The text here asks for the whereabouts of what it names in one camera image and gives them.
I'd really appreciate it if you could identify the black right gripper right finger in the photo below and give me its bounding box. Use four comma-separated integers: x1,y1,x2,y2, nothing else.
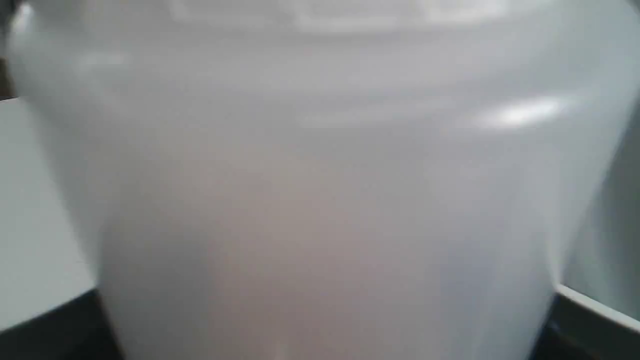
530,285,640,360

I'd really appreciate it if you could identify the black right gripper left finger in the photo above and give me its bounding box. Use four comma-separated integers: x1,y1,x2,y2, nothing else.
0,290,125,360

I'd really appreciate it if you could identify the translucent squeeze bottle amber liquid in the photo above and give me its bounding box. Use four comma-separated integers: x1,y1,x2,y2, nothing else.
5,0,640,360

